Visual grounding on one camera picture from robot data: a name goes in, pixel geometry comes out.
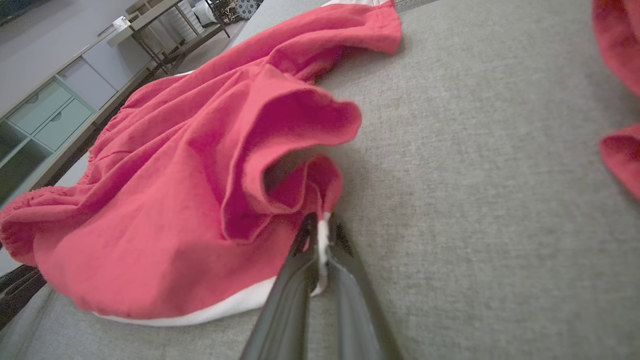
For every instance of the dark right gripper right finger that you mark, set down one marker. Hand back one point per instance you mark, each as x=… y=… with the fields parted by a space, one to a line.
x=357 y=320

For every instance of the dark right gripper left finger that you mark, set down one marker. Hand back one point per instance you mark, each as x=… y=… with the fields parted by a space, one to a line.
x=285 y=310

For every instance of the red basketball shorts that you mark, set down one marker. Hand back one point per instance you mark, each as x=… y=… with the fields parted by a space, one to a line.
x=175 y=175

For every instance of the red shorts with white stripe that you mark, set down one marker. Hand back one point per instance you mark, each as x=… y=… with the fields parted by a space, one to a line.
x=620 y=40

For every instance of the wheeled robot base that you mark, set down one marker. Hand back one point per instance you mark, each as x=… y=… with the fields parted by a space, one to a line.
x=225 y=10

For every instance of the grey fabric sofa seat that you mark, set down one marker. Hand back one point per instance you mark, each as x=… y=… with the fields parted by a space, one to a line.
x=500 y=225

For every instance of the white ribbed basket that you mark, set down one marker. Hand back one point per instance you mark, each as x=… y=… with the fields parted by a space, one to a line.
x=182 y=22

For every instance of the grey drawer cabinet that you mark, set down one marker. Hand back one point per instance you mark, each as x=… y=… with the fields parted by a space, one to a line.
x=50 y=115

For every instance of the black legged grey table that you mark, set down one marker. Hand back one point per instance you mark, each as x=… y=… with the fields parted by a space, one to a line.
x=150 y=17

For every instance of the small white box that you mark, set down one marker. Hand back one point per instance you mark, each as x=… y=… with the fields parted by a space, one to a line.
x=121 y=23

